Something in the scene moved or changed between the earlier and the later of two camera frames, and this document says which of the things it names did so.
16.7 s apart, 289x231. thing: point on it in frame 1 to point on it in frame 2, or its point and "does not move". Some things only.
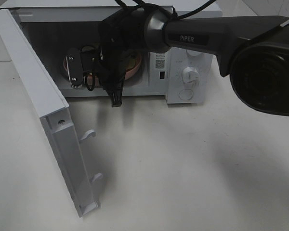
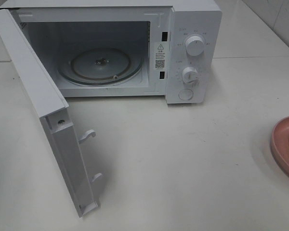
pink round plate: x=92 y=79 to x=281 y=147
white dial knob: x=190 y=75 does not move
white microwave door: x=62 y=131 does not move
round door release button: x=186 y=94 does not move
